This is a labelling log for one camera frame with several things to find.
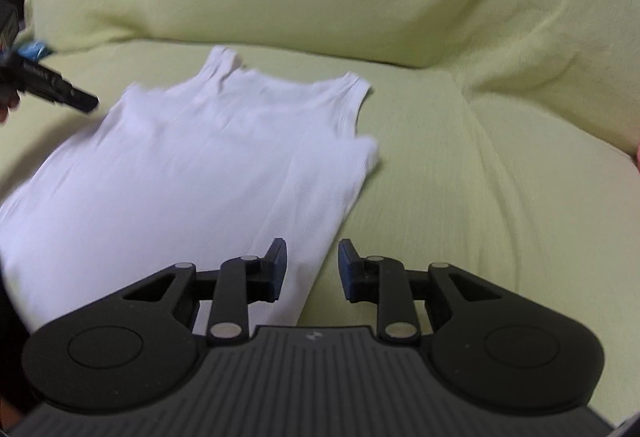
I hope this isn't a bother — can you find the person's left hand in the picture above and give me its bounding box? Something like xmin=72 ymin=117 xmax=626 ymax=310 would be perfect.
xmin=0 ymin=93 xmax=22 ymax=124

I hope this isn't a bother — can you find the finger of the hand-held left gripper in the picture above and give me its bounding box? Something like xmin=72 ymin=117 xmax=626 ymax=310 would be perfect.
xmin=0 ymin=58 xmax=99 ymax=114
xmin=12 ymin=39 xmax=55 ymax=62

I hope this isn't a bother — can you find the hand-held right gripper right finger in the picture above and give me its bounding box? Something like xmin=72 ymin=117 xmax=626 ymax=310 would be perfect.
xmin=338 ymin=238 xmax=505 ymax=348

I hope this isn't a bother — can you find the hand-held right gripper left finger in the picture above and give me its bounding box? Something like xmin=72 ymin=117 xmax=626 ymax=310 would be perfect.
xmin=122 ymin=238 xmax=289 ymax=348

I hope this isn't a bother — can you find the green covered sofa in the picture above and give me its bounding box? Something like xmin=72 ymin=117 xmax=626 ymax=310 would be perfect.
xmin=0 ymin=0 xmax=640 ymax=423

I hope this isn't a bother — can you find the white ribbed tank top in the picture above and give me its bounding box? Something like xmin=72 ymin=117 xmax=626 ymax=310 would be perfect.
xmin=0 ymin=45 xmax=379 ymax=335

